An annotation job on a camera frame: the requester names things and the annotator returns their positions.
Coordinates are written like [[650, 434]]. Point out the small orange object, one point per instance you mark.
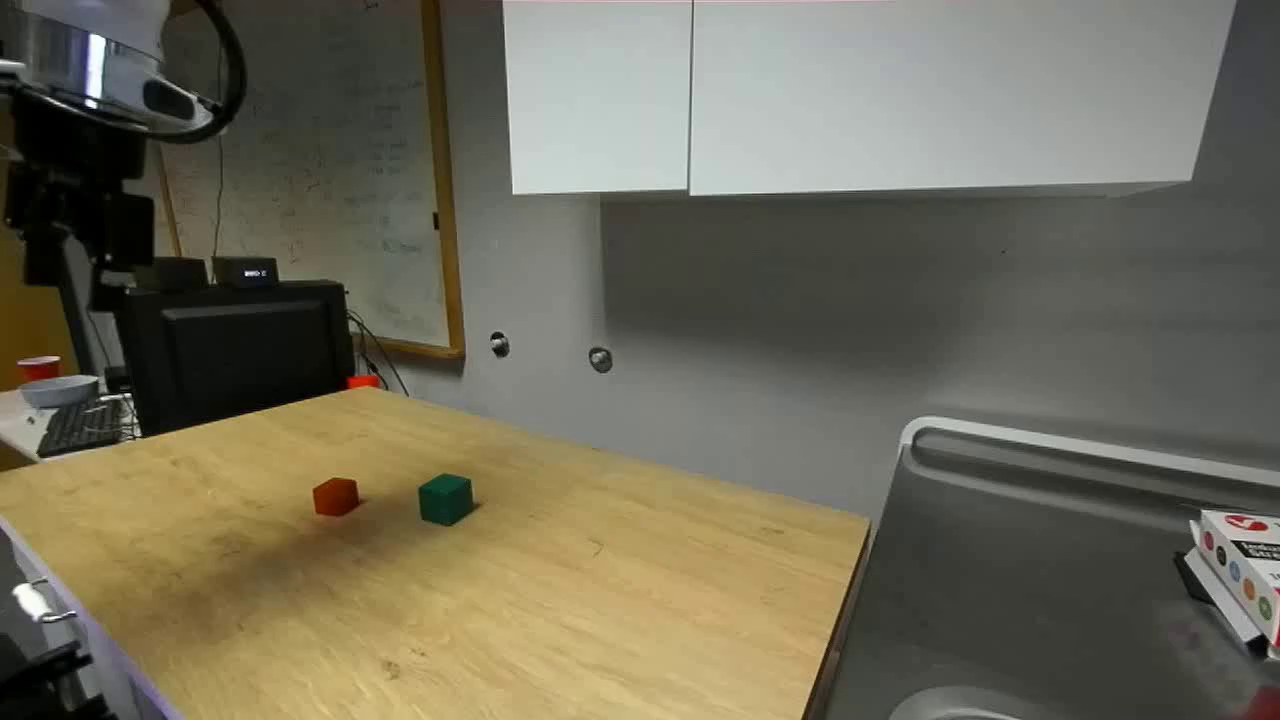
[[362, 380]]

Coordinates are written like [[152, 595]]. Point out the wood-framed whiteboard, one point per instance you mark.
[[362, 162]]

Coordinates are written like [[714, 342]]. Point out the white bowl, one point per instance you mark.
[[63, 390]]

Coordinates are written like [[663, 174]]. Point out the white wall cabinet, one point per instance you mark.
[[960, 95]]

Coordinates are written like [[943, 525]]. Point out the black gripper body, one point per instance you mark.
[[75, 174]]

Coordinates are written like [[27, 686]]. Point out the round metal wall knob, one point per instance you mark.
[[496, 342], [602, 359]]

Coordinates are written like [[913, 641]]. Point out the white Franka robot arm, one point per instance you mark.
[[93, 62]]

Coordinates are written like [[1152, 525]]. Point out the red cup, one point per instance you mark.
[[39, 368]]

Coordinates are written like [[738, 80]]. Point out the orange block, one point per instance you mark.
[[332, 499]]

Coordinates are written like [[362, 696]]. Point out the stainless steel sink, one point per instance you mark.
[[1053, 584]]

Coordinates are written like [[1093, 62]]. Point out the black keyboard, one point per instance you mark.
[[82, 427]]

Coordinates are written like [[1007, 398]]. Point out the colourful dotted white box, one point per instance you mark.
[[1244, 567]]

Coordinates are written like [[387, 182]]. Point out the black computer monitor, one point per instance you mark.
[[243, 352]]

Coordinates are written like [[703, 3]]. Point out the flat black box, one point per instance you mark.
[[203, 270]]

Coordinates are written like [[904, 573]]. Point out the green block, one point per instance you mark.
[[446, 499]]

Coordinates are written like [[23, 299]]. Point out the black device with metal clamp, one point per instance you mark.
[[33, 641]]

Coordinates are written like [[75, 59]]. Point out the narrow white cabinet door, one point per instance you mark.
[[597, 95]]

